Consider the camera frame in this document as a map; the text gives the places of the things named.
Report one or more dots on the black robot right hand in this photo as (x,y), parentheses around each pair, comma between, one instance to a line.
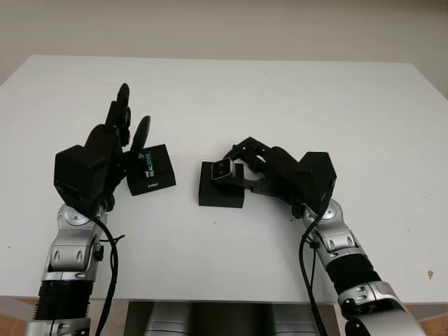
(280,175)

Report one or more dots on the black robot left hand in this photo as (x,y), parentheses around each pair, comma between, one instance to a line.
(101,136)

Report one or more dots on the small silver depth camera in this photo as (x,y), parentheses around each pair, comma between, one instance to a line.
(221,169)

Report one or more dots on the black RealSense box lid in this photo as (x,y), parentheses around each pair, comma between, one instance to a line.
(157,175)

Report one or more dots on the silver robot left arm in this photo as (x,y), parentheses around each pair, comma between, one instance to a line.
(66,259)

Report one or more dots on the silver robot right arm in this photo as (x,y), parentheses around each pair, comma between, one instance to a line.
(350,266)

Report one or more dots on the grey black robot torso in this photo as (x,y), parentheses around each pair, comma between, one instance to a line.
(227,320)

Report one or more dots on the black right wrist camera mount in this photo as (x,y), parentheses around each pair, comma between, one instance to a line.
(318,175)

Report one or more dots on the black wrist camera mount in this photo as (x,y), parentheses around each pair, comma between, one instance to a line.
(80,175)
(318,175)

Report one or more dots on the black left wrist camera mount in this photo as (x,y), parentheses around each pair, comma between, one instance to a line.
(80,175)

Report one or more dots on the black camera box base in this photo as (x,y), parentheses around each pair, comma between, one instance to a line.
(220,197)

